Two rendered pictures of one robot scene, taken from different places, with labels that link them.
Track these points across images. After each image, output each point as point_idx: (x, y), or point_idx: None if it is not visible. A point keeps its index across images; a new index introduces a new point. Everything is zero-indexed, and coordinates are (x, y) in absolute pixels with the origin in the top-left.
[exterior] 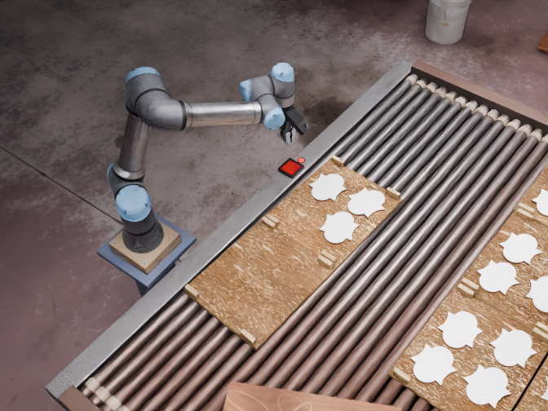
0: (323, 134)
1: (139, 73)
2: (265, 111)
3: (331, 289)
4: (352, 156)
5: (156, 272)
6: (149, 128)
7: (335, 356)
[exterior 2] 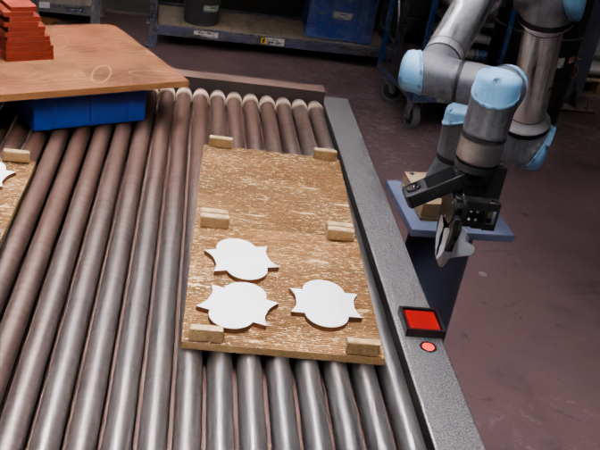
0: (464, 414)
1: None
2: (426, 49)
3: (179, 213)
4: (361, 402)
5: (395, 190)
6: (521, 44)
7: (112, 164)
